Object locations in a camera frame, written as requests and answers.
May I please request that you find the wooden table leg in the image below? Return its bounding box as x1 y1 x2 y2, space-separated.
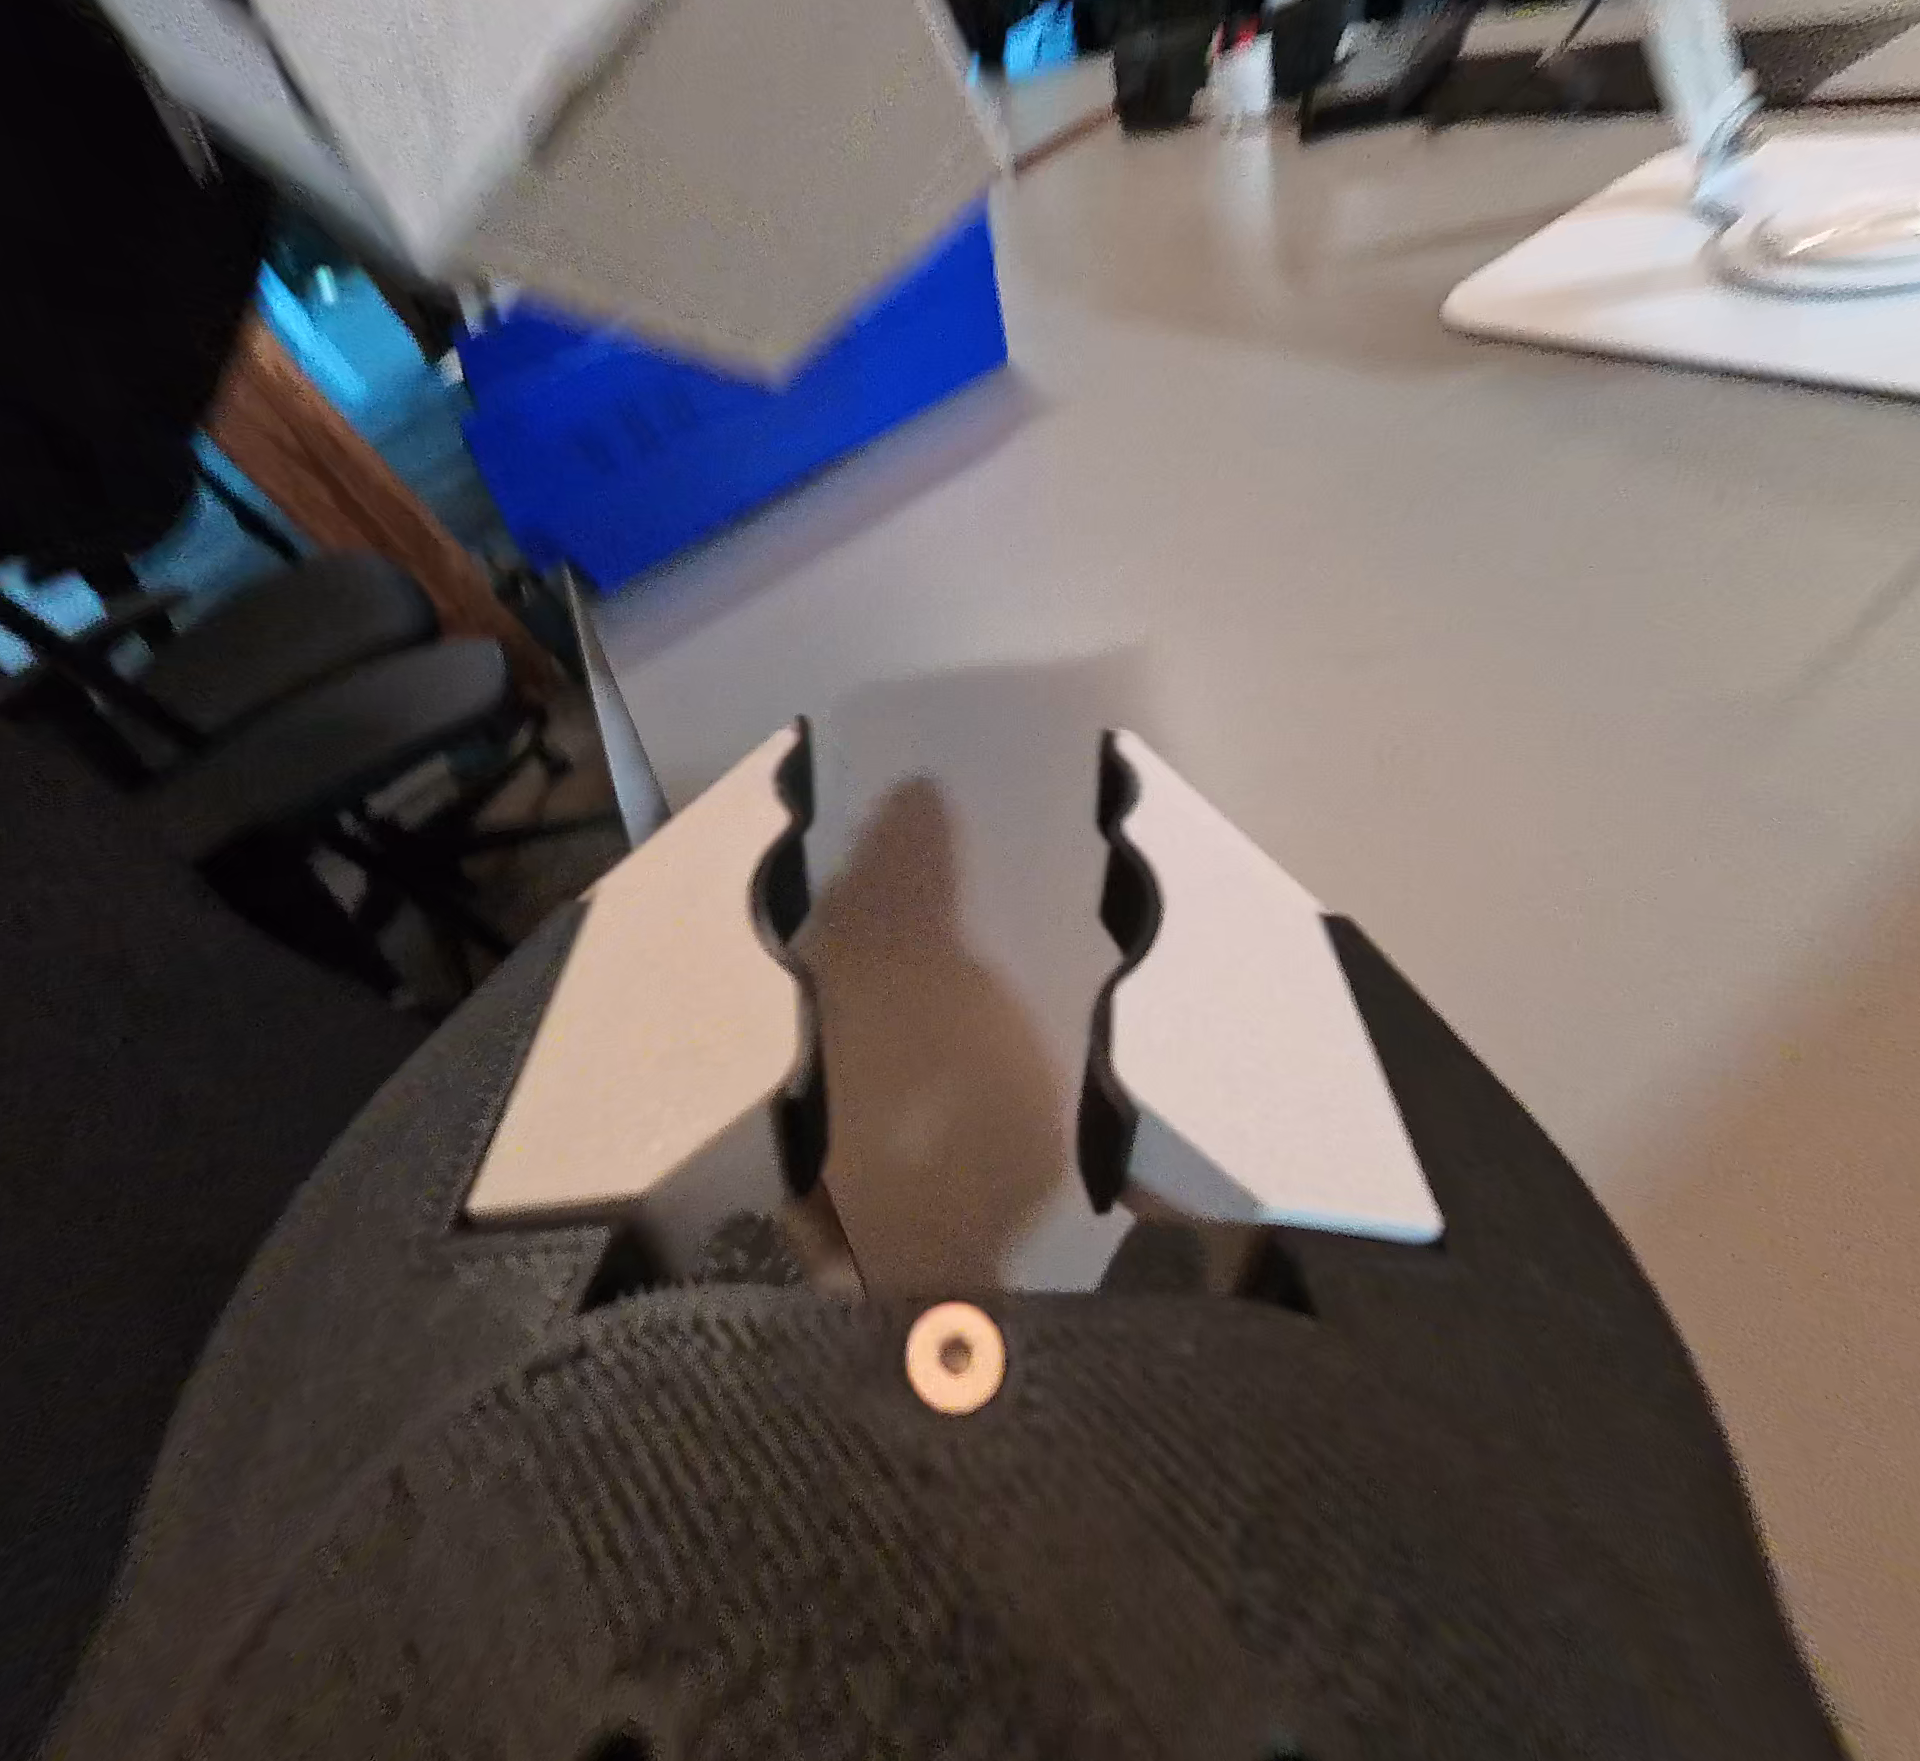
208 318 560 685

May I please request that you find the person's left forearm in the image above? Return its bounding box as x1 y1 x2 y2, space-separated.
0 0 273 562

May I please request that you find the grey desk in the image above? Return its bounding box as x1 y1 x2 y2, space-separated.
562 67 1920 1761

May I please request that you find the white cardboard mailer box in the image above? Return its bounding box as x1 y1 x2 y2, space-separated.
209 0 1017 386

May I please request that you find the blue plastic bin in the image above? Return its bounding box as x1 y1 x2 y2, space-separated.
449 202 1010 596

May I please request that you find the white document stand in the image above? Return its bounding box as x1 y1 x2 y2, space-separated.
1335 0 1920 402

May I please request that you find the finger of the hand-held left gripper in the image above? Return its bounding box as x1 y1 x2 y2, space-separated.
0 0 439 281

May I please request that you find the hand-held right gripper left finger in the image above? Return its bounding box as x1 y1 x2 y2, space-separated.
466 719 830 1222

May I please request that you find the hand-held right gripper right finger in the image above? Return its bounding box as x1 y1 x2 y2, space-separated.
1076 729 1448 1248

